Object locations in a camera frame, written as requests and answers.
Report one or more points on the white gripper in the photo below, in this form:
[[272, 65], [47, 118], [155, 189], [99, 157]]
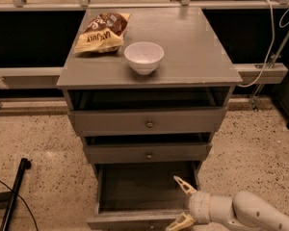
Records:
[[199, 206]]

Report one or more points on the grey bottom drawer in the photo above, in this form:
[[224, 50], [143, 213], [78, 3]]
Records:
[[141, 196]]

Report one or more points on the grey drawer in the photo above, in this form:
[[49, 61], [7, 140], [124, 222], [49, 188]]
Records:
[[141, 196], [141, 153], [146, 122]]

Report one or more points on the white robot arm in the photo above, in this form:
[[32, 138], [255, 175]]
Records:
[[244, 211]]

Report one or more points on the grey middle drawer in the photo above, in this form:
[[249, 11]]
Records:
[[141, 153]]

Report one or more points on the grey top drawer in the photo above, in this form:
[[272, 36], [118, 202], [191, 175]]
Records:
[[146, 122]]

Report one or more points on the grey wooden drawer cabinet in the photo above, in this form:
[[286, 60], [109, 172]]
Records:
[[194, 73]]

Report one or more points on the white bowl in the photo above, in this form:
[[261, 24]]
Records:
[[144, 57]]

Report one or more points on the black stand leg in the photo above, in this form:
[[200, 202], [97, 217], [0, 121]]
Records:
[[8, 198]]

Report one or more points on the yellow brown chip bag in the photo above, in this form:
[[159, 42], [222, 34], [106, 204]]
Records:
[[103, 34]]

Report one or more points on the metal railing frame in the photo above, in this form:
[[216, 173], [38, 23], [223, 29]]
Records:
[[35, 35]]

